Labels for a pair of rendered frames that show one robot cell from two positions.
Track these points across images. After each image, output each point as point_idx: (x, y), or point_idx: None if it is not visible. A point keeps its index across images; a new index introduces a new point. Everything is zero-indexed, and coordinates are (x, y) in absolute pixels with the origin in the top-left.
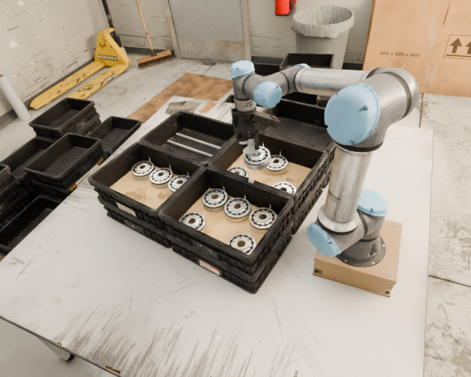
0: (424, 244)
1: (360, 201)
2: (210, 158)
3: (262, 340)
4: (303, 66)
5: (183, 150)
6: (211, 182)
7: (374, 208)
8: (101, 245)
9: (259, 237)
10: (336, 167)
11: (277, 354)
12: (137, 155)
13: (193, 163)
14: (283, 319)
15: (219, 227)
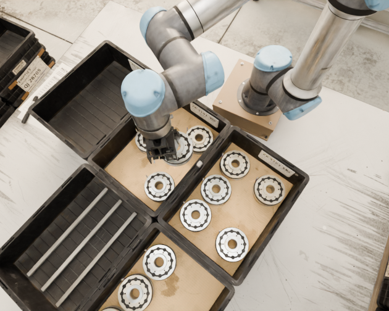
0: (244, 57)
1: (281, 62)
2: (142, 213)
3: (325, 190)
4: (160, 11)
5: (76, 261)
6: (167, 217)
7: (289, 54)
8: None
9: (252, 172)
10: (344, 41)
11: (336, 180)
12: None
13: (145, 237)
14: (307, 171)
15: (234, 213)
